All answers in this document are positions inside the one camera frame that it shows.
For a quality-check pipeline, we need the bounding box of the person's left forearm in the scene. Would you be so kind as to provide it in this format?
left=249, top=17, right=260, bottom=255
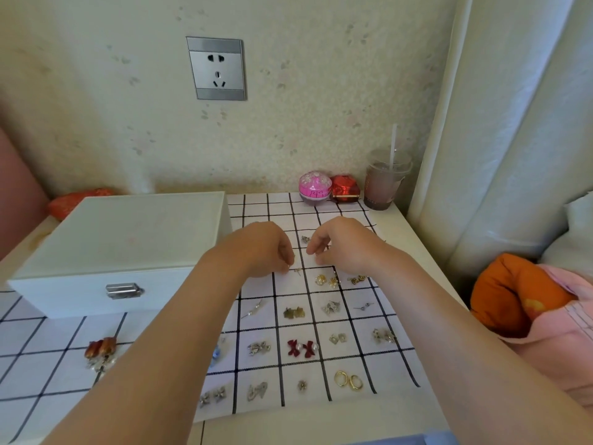
left=41, top=254, right=246, bottom=445

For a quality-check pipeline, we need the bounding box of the person's right hand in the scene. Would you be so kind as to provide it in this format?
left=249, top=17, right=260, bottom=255
left=305, top=216, right=408, bottom=276

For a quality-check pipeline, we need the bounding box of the pink plaid blanket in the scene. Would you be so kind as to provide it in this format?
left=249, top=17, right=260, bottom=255
left=498, top=265, right=593, bottom=409

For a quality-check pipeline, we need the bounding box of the red faceted gift box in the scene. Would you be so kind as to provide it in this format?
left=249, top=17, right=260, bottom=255
left=329, top=174, right=361, bottom=203

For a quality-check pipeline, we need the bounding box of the red heart-shaped box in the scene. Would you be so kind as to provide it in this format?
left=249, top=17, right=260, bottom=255
left=46, top=188, right=114, bottom=222

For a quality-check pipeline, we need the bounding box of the person's right forearm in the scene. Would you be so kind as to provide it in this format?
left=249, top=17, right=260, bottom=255
left=375, top=250, right=593, bottom=445

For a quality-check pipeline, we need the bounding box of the person's left hand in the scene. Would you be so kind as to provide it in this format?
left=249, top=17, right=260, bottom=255
left=203, top=221, right=296, bottom=279

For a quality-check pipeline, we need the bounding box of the white padded headboard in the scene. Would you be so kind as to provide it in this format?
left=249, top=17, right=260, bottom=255
left=406, top=0, right=593, bottom=283

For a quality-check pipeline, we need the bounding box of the grey wall socket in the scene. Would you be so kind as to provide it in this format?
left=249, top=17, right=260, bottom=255
left=186, top=36, right=247, bottom=101

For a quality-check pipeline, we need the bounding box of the clear plastic drink cup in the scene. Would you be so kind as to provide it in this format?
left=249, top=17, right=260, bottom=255
left=363, top=148, right=414, bottom=211

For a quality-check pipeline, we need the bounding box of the white wooden jewelry box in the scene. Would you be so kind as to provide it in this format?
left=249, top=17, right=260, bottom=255
left=7, top=191, right=232, bottom=320

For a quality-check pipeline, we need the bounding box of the orange plush cushion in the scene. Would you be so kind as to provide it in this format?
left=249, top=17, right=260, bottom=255
left=470, top=253, right=578, bottom=339

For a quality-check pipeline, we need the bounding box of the white black-grid table cloth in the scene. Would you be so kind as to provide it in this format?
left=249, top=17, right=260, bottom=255
left=0, top=193, right=423, bottom=443

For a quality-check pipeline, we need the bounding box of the pink round trinket box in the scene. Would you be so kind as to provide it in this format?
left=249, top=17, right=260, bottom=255
left=298, top=171, right=333, bottom=205

